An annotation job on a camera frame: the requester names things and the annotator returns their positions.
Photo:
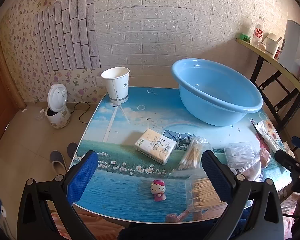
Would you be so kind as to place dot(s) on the white rice cooker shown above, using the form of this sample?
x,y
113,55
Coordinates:
x,y
57,112

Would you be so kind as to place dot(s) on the white wall socket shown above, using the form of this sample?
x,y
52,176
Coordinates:
x,y
99,81

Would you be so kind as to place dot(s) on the light blue plastic basin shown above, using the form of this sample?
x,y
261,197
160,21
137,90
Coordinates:
x,y
215,97

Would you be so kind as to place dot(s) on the clear bottle with red label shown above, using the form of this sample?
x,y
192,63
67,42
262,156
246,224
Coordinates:
x,y
258,33

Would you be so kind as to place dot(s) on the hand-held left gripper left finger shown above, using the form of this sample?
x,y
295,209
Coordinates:
x,y
82,177

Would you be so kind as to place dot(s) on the clear zip bag of snacks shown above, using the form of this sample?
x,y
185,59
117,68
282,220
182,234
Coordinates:
x,y
252,170

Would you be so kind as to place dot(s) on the sunflower print packet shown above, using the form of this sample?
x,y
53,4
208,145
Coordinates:
x,y
268,135

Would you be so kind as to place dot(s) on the small red white packet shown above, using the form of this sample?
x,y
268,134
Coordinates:
x,y
278,53

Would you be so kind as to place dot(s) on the small clear bottle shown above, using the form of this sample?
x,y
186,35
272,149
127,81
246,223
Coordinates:
x,y
40,114

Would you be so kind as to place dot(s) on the bag of cotton swabs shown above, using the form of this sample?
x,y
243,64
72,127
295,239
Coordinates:
x,y
192,155

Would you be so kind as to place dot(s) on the wooden door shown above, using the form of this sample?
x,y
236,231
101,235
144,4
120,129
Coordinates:
x,y
2,97

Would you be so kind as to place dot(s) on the pink white cat figurine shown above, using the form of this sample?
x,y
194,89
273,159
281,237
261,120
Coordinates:
x,y
158,191

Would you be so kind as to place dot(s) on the yellow white tissue pack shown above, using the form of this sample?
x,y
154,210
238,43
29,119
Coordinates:
x,y
155,146

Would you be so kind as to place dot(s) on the blue cartoon sticker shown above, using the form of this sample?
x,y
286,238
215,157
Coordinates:
x,y
0,210

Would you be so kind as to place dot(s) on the clear box of floss picks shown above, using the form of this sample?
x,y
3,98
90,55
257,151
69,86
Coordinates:
x,y
240,153

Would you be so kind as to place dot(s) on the white electric kettle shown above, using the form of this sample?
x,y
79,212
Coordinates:
x,y
293,45

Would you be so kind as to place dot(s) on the small green box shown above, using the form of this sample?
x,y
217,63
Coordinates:
x,y
245,38

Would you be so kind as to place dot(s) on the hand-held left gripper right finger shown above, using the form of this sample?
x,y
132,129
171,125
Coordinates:
x,y
216,177

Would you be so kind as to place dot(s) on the wooden side shelf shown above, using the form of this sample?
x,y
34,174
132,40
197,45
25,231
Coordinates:
x,y
277,62

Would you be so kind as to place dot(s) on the white paper cup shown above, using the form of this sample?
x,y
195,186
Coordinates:
x,y
117,85

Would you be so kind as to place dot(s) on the clear toothpick box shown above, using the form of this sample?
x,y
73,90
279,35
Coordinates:
x,y
202,195

